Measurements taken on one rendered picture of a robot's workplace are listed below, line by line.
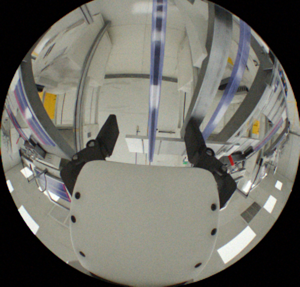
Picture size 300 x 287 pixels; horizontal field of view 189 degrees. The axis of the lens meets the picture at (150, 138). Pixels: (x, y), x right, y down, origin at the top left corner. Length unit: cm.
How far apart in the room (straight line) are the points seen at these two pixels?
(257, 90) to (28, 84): 75
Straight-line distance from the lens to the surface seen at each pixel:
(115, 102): 207
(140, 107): 199
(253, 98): 40
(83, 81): 68
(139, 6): 102
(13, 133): 405
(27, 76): 46
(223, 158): 60
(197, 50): 23
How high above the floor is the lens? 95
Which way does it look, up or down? 10 degrees up
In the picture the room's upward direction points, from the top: 176 degrees counter-clockwise
